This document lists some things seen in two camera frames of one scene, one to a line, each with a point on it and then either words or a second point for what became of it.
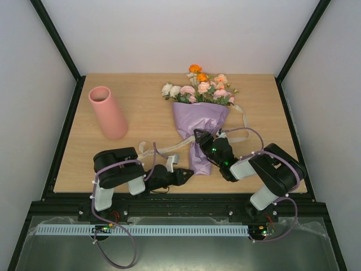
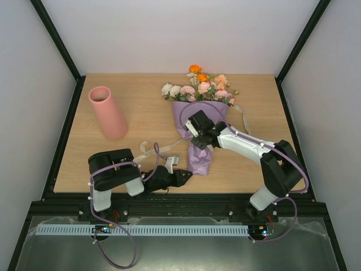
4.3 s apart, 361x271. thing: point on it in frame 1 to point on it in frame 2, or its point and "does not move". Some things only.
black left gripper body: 175,181 does not move
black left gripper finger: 185,174 does not move
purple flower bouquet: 202,104 does not move
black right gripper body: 209,145 to 199,140
